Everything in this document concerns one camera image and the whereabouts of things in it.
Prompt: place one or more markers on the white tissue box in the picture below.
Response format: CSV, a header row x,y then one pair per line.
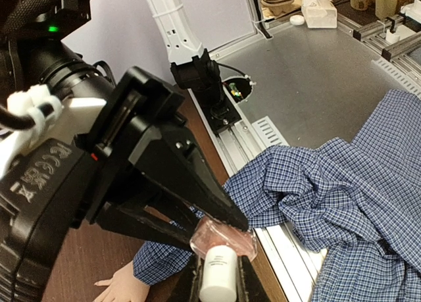
x,y
319,14

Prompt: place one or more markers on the cardboard egg tray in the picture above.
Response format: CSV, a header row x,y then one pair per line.
x,y
273,9

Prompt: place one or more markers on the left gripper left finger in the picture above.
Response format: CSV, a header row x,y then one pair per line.
x,y
189,284

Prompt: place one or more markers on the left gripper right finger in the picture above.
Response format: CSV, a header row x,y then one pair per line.
x,y
249,287

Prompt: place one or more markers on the pink nail polish bottle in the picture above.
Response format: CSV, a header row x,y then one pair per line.
x,y
210,233

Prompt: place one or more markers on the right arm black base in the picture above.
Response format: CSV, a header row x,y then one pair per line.
x,y
201,75

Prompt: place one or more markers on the white nail polish cap brush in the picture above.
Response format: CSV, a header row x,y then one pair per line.
x,y
219,275

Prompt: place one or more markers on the white round lid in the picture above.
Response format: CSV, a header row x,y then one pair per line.
x,y
297,20

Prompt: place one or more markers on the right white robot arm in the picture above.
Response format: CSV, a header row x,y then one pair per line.
x,y
46,42

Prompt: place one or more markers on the mannequin hand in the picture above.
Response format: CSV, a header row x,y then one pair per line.
x,y
123,286

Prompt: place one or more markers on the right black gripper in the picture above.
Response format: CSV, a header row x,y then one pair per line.
x,y
148,169

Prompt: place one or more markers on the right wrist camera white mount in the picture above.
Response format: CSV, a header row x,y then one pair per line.
x,y
47,183

